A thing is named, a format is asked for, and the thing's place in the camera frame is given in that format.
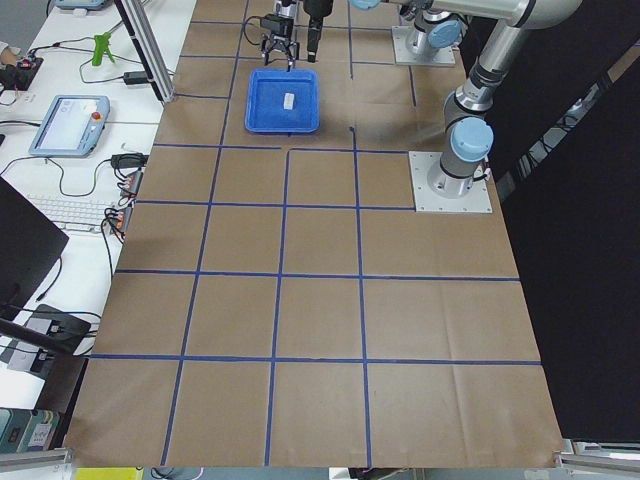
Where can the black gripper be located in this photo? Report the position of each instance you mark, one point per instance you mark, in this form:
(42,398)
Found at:
(317,8)
(282,27)

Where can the teach pendant tablet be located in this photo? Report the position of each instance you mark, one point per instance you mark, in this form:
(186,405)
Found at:
(72,126)

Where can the black power adapter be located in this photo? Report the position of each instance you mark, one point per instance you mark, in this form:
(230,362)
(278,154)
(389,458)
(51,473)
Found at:
(135,77)

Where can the aluminium frame post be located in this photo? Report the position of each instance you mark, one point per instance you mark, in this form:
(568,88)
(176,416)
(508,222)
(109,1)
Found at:
(139,29)

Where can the blue plastic tray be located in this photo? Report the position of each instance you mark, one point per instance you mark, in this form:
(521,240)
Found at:
(264,108)

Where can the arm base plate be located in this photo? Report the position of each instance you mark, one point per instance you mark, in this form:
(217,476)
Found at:
(430,48)
(436,192)

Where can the black monitor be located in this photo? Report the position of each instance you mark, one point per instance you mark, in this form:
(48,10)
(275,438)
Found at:
(30,246)

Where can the green handled reacher grabber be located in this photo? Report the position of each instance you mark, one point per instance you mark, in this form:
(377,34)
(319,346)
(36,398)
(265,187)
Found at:
(101,49)

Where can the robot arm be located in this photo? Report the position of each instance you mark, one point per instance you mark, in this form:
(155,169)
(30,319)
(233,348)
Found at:
(423,16)
(467,138)

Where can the white keyboard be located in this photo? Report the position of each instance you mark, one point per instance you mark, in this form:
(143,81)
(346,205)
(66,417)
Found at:
(72,214)

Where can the black monitor stand base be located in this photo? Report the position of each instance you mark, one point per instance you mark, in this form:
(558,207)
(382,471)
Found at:
(65,330)

